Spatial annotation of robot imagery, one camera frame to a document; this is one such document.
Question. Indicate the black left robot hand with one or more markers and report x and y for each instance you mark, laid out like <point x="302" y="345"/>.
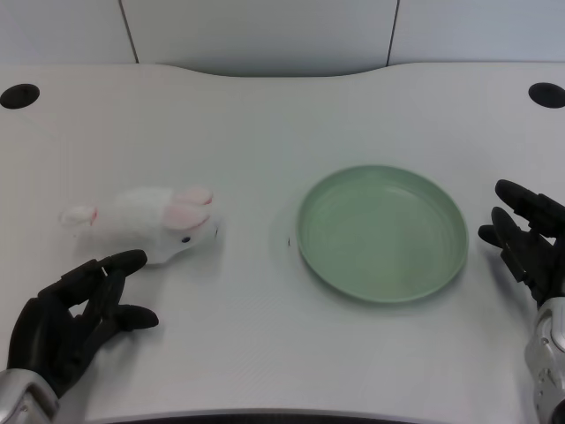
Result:
<point x="53" y="318"/>

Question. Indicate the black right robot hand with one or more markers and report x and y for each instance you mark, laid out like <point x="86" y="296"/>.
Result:
<point x="523" y="247"/>

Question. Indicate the white plush rabbit doll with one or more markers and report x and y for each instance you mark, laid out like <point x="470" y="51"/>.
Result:
<point x="150" y="218"/>

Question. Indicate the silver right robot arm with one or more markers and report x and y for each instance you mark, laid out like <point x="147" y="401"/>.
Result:
<point x="547" y="362"/>

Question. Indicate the green round plate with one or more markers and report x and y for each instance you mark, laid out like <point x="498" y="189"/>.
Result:
<point x="381" y="234"/>

